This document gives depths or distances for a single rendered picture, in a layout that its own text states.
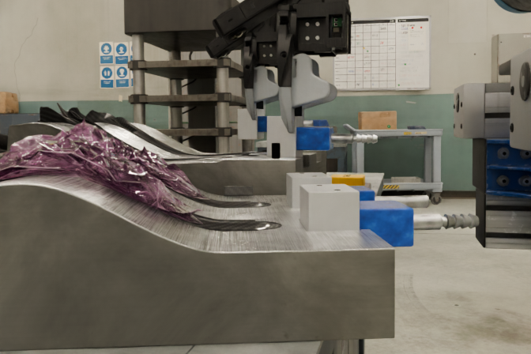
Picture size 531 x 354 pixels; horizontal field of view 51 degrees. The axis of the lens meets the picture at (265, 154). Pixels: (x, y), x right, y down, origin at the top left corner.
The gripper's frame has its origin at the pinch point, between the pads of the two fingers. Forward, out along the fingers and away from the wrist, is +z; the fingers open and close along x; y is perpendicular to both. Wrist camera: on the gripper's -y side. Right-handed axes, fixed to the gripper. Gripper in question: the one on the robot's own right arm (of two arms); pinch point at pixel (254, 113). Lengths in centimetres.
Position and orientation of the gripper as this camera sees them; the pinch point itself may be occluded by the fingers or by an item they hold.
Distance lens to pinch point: 100.7
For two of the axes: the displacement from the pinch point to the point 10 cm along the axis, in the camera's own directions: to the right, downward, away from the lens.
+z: 0.1, 10.0, 0.5
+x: 2.4, -0.5, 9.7
